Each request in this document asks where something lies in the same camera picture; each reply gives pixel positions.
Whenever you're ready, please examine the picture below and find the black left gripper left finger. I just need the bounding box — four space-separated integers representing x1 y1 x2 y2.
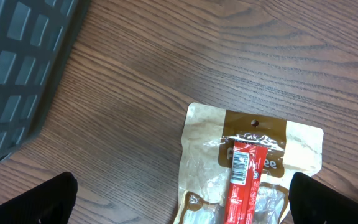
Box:
0 172 78 224

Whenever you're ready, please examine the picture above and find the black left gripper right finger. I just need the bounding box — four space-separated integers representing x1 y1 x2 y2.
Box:
288 172 358 224

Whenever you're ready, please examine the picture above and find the red snack stick packet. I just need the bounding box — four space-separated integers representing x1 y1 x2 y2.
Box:
223 141 268 224

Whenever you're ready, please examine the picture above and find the grey plastic mesh basket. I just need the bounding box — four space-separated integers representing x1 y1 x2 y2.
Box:
0 0 90 162

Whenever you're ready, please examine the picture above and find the brown clear snack bag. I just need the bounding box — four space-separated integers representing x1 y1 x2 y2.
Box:
174 103 324 223

